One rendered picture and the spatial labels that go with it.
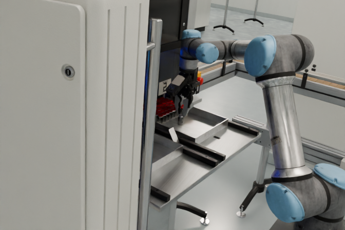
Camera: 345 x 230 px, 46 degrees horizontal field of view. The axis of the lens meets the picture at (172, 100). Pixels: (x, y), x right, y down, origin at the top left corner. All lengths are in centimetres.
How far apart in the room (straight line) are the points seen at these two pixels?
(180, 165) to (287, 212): 44
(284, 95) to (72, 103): 71
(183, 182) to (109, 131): 72
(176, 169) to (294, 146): 44
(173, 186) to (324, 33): 193
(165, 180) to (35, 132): 73
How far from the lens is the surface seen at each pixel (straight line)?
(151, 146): 87
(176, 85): 162
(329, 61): 301
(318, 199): 124
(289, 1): 1006
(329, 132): 315
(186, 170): 143
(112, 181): 75
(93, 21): 60
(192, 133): 169
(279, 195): 120
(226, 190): 297
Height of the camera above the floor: 163
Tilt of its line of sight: 22 degrees down
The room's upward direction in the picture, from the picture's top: 5 degrees clockwise
